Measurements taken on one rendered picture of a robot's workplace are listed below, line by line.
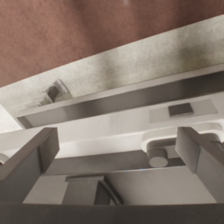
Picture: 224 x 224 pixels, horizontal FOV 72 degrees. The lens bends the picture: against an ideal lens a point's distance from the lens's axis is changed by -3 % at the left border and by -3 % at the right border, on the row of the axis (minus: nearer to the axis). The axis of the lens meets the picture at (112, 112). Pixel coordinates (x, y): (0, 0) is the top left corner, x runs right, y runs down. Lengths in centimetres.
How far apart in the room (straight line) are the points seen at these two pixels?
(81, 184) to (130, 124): 13
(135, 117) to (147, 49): 82
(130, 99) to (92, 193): 57
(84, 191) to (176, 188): 16
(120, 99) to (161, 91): 19
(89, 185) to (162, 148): 14
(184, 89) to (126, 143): 54
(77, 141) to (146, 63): 88
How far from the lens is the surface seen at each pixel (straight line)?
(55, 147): 17
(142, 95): 76
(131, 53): 107
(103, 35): 105
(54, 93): 123
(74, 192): 30
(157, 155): 23
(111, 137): 27
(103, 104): 81
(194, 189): 33
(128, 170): 27
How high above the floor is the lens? 101
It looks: 50 degrees down
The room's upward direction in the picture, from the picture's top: 169 degrees counter-clockwise
